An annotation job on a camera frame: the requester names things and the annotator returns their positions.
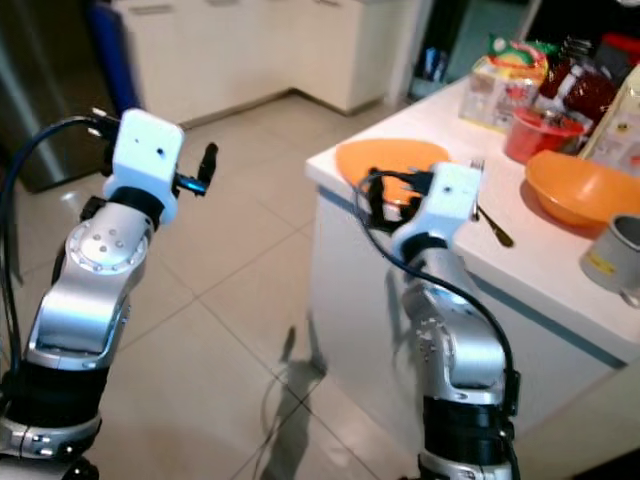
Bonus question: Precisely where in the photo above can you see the white labelled bottle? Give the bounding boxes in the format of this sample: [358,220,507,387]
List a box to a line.
[584,66,640,178]

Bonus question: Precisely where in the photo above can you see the blue upright post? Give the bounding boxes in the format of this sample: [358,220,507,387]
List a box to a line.
[87,0,142,114]

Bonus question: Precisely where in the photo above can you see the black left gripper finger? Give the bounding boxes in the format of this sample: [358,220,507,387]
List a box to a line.
[177,142,220,197]

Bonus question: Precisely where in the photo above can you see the red plastic bowl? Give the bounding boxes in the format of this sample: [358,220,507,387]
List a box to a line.
[505,107,587,165]

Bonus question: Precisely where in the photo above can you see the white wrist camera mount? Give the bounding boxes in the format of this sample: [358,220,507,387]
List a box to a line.
[110,108,187,224]
[395,162,487,257]

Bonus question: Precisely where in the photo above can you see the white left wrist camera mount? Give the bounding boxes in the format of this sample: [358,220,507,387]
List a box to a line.
[110,108,187,224]

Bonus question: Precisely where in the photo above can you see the grey metal mug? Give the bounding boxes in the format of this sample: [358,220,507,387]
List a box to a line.
[579,214,640,307]

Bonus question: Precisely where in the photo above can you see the stainless steel fridge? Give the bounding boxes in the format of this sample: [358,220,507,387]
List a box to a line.
[0,0,113,193]

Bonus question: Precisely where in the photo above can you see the metal fork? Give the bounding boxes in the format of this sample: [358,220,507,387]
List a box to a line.
[469,157,515,249]

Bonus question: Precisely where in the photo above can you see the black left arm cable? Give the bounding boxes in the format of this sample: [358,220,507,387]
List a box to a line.
[0,114,123,341]

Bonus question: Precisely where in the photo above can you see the orange plastic plate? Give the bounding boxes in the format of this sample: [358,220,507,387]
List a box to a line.
[335,138,452,207]

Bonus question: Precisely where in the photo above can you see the white kitchen cabinets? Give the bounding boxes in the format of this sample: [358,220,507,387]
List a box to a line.
[112,0,423,114]

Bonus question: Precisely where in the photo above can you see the colourful juice carton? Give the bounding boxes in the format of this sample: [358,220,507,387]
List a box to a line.
[458,34,552,132]

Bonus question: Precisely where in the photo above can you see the orange plastic bowl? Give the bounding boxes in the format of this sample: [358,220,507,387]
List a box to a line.
[524,150,640,230]

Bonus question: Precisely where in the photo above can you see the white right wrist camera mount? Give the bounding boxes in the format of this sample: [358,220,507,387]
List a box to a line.
[395,162,487,257]

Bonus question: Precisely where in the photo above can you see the white kitchen island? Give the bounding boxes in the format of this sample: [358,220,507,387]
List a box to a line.
[305,72,640,471]

